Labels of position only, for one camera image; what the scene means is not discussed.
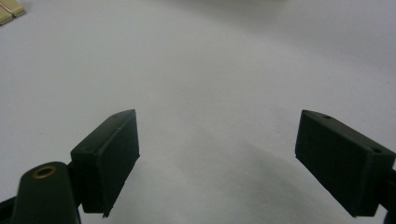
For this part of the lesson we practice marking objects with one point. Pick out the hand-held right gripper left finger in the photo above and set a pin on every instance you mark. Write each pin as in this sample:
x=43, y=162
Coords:
x=109, y=161

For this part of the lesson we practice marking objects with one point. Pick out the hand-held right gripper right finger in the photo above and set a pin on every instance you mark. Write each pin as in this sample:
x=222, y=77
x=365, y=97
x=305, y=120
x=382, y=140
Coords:
x=342, y=161

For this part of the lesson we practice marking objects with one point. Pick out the pile of small cream parts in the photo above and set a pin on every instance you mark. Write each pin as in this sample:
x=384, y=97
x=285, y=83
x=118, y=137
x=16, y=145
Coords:
x=9, y=11

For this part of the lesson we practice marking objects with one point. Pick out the white table sheet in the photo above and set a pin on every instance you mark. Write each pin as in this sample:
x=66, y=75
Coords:
x=202, y=77

